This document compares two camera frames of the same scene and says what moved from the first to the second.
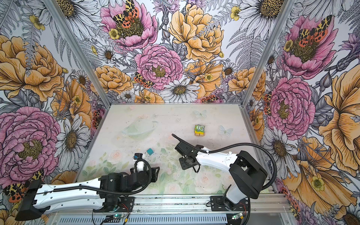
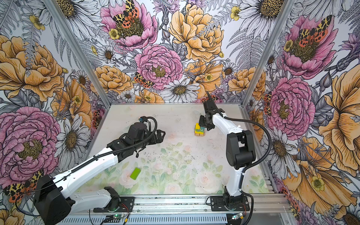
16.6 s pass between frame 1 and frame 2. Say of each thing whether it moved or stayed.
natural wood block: stayed
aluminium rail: stayed
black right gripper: moved
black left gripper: moved
